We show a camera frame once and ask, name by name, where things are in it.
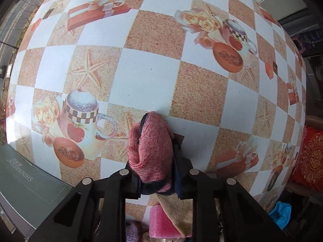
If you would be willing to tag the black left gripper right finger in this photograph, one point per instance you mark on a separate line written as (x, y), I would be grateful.
(222, 208)

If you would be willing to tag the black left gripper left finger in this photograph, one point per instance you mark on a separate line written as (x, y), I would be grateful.
(92, 210)

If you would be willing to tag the blue plastic cover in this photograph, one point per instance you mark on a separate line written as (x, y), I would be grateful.
(281, 214)

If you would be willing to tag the beige knitted cloth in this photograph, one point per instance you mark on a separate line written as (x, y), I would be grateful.
(179, 212)

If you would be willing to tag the pink knitted sock roll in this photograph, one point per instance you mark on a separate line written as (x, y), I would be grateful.
(150, 153)

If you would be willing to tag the grey-green storage box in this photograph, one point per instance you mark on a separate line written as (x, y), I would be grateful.
(41, 206)

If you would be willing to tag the purple knitted hat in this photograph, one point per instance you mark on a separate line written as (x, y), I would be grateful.
(133, 231)

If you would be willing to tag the red embroidered cushion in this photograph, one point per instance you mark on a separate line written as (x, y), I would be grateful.
(308, 167)

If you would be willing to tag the pink sponge block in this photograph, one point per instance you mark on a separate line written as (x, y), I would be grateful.
(160, 226)

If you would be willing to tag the checkered patterned tablecloth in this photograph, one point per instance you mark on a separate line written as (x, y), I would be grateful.
(223, 74)

